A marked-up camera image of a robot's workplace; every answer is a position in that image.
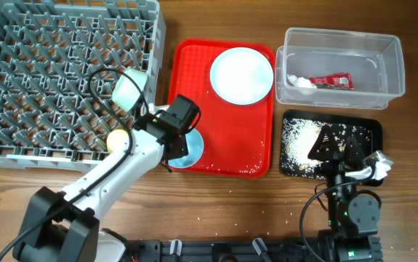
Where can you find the light blue bowl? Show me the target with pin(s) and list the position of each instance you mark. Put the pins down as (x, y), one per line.
(195, 144)

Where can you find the light blue plate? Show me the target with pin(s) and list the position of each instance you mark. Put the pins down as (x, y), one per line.
(241, 76)

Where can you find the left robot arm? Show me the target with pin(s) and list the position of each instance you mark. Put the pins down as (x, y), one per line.
(65, 225)

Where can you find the white napkin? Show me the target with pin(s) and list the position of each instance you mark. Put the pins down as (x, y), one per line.
(300, 82)

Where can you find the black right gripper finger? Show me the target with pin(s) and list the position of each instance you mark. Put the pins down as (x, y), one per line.
(325, 147)
(353, 154)

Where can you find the black waste bin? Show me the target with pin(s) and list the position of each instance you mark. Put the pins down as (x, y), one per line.
(300, 130)

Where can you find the yellow plastic cup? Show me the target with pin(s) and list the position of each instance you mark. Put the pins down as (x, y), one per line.
(117, 140)

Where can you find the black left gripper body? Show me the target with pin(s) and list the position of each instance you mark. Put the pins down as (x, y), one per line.
(183, 150)

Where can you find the light green bowl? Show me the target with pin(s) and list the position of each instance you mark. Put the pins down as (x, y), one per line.
(125, 93)

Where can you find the grey plastic dishwasher rack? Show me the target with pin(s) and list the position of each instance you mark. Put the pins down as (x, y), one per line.
(59, 61)

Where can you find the clear plastic storage bin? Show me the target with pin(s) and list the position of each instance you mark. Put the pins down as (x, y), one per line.
(374, 62)

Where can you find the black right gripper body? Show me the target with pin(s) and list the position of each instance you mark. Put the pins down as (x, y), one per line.
(335, 172)

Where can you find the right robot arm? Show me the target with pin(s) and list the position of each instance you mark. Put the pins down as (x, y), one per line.
(353, 214)

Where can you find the red plastic tray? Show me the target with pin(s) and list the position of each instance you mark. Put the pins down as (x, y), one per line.
(237, 139)

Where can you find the red sauce packet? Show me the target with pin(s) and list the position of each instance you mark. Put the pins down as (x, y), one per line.
(339, 81)

